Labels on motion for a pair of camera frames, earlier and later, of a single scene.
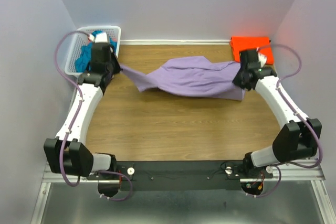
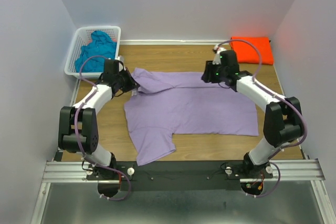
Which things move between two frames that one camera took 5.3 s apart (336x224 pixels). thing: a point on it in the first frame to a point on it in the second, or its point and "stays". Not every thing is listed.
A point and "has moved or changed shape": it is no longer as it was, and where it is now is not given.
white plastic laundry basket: [80, 39] stays
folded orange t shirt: [262, 43] stays
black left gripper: [117, 67] to [132, 84]
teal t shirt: [83, 60] stays
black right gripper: [237, 81] to [208, 75]
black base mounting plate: [182, 176] stays
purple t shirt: [190, 76] has moved or changed shape
